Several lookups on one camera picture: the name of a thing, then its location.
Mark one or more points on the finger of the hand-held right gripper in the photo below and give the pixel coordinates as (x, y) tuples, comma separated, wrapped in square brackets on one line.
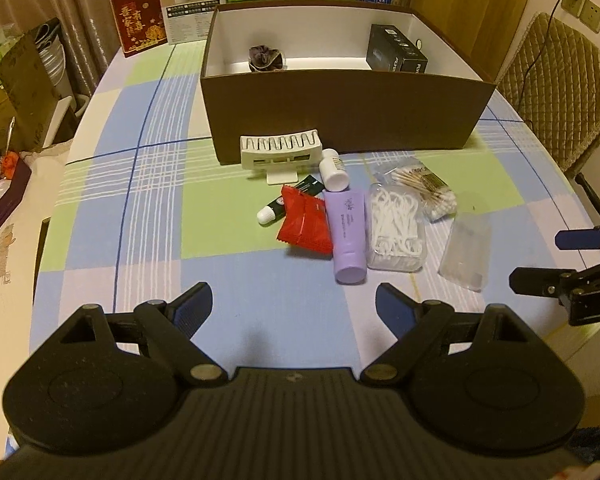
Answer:
[(577, 239), (540, 280)]

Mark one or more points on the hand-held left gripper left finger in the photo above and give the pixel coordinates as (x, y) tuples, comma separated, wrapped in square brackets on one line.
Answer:
[(192, 307)]

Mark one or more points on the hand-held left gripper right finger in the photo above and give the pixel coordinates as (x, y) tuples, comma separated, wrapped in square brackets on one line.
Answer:
[(395, 310)]

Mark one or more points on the clear plastic lid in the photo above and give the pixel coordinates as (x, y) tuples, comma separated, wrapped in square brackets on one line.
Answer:
[(465, 252)]

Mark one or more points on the clear box of floss picks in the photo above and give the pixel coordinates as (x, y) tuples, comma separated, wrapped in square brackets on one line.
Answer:
[(397, 230)]

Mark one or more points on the purple cream tube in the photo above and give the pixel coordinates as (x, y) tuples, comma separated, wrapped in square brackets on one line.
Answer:
[(347, 235)]

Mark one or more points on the red snack packet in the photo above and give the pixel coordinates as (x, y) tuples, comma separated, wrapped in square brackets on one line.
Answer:
[(305, 222)]

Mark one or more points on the bag of cotton swabs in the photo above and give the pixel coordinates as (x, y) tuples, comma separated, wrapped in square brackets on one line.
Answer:
[(430, 185)]

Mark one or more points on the brown storage box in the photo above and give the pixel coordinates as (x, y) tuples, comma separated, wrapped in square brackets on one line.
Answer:
[(340, 110)]

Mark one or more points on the black tube with white cap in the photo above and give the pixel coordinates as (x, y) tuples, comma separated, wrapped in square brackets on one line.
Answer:
[(269, 214)]

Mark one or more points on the chair with quilted cover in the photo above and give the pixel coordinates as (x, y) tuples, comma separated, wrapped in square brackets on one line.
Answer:
[(560, 90)]

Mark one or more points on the small white bottle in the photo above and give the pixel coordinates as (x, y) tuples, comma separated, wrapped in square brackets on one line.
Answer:
[(334, 172)]

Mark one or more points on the white ribbed rack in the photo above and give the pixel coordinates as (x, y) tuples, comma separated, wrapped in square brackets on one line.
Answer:
[(280, 157)]

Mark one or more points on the beige printed cloth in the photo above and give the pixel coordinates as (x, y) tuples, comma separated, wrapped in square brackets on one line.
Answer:
[(10, 310)]

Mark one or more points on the dark red wooden tray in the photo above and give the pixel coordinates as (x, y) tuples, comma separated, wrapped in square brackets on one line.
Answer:
[(5, 200)]

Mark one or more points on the small orange object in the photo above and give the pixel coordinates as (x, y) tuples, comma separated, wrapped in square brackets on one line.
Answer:
[(9, 162)]

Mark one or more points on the dark purple hair scrunchie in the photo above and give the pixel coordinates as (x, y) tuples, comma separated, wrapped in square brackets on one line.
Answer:
[(266, 58)]

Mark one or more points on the black product box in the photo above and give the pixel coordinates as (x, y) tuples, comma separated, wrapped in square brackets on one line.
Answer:
[(395, 50)]

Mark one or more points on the dark brown cardboard box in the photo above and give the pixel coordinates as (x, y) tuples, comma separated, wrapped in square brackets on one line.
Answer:
[(25, 85)]

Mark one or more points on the stack of white bowls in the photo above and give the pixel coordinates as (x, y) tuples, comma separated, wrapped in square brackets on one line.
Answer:
[(55, 60)]

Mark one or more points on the dark red gift box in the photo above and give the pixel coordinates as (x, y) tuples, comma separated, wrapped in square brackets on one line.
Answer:
[(136, 17)]

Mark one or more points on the white humidifier product box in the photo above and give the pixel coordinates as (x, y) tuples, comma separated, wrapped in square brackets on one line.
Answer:
[(190, 2)]

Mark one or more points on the wall power socket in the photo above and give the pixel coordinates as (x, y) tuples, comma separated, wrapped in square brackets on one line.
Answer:
[(585, 7)]

